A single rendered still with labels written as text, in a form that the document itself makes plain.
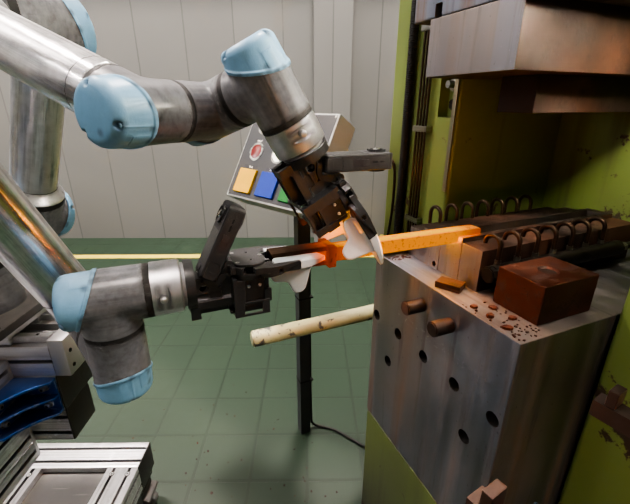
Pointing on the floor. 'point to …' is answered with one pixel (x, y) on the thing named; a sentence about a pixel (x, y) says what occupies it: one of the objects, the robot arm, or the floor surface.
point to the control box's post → (303, 340)
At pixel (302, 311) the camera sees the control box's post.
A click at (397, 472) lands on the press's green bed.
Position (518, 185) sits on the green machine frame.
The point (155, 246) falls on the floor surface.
